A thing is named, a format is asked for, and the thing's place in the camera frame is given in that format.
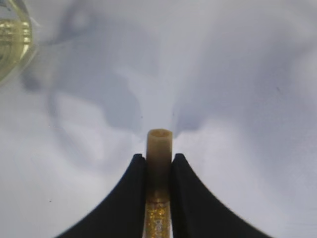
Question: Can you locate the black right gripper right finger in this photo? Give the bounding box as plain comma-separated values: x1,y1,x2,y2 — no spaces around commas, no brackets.
170,153,267,238

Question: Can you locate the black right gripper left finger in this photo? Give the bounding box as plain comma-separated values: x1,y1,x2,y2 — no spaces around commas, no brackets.
59,154,146,238

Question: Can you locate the gold glitter pen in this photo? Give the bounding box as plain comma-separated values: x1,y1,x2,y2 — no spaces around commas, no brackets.
144,129,172,238

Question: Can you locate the yellow tea bottle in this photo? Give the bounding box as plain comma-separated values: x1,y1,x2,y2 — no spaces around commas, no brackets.
0,0,36,85

